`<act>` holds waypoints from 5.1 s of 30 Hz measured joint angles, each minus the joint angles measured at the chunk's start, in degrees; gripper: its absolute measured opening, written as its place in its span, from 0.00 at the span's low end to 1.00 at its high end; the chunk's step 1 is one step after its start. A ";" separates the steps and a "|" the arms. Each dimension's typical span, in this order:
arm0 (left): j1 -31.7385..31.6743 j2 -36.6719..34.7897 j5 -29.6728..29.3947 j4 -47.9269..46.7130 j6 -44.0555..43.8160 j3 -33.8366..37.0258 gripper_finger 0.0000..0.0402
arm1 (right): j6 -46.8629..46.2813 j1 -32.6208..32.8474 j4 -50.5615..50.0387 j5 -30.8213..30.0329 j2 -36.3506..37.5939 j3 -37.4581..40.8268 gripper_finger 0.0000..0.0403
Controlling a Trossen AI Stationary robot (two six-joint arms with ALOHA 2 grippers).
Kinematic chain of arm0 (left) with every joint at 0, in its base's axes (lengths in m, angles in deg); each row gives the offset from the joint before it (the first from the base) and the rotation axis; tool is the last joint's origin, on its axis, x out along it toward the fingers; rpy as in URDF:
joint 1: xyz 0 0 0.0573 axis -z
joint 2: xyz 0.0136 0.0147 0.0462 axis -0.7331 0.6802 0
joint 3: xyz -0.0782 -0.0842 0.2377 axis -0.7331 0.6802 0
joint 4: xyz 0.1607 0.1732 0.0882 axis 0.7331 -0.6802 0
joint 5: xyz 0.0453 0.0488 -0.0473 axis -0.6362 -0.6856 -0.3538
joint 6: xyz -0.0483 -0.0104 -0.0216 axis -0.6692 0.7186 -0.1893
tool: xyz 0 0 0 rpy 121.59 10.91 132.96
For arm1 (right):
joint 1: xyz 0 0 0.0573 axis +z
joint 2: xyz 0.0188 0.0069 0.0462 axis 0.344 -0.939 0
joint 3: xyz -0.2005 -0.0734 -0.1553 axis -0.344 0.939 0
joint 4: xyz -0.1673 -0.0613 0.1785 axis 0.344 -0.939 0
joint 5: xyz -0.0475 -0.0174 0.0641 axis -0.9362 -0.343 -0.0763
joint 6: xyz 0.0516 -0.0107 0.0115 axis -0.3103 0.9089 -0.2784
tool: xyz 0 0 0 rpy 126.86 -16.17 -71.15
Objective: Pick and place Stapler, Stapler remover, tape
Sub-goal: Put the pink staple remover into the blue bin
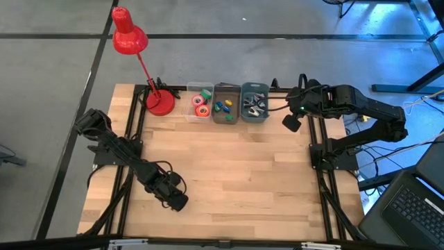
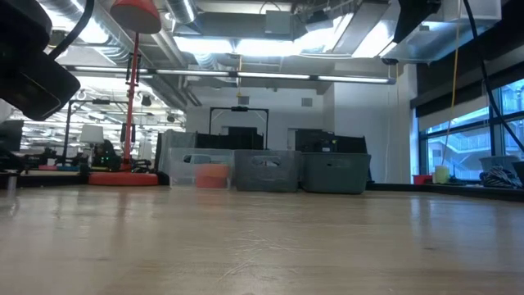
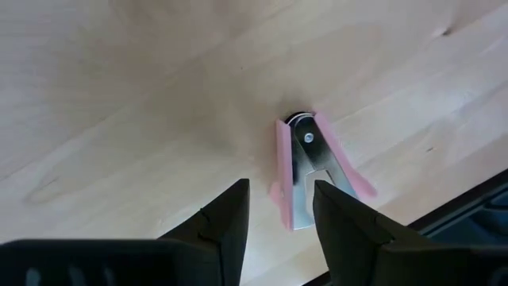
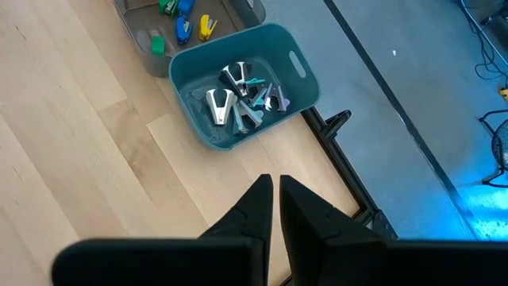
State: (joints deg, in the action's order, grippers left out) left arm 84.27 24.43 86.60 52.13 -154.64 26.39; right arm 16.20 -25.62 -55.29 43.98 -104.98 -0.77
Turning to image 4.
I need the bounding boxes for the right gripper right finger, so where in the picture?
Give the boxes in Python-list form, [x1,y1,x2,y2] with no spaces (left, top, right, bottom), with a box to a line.
[279,175,508,286]

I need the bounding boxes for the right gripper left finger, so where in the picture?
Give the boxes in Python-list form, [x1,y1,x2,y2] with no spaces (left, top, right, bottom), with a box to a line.
[51,173,274,286]

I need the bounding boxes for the white staple remover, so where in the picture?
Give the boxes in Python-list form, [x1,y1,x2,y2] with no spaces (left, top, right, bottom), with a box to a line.
[205,88,238,126]

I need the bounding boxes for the turquoise staple remover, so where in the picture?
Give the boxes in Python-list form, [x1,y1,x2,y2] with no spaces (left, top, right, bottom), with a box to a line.
[244,77,268,108]

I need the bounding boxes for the small green stapler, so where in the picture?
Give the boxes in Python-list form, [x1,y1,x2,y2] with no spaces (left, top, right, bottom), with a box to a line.
[150,35,167,57]

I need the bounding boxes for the blue stapler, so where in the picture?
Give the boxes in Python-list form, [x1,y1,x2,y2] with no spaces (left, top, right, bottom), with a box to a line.
[177,0,197,17]
[175,15,194,45]

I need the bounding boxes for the purple staple remover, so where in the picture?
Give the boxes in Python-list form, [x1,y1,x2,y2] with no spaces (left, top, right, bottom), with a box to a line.
[263,83,291,113]

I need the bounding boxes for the black staple remover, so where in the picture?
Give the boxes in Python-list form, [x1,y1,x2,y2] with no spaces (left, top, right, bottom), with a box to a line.
[220,61,250,98]

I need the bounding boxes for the yellow stapler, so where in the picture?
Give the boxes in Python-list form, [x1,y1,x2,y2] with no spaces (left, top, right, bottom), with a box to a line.
[198,14,218,42]

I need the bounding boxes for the teal plastic bin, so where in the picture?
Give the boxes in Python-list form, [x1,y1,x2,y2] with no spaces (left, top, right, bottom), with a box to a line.
[168,22,321,151]

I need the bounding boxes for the clear plastic bins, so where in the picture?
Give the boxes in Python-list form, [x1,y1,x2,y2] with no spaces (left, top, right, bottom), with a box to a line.
[113,0,267,79]

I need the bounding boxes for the black clamp handle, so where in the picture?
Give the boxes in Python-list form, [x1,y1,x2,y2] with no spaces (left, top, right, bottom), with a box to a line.
[320,110,352,138]

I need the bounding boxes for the black wire stool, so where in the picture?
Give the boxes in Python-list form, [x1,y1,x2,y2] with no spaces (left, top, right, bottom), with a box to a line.
[478,109,508,188]

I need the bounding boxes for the black floor cables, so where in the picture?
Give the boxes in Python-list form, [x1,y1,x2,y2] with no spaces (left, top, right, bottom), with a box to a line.
[452,0,508,80]

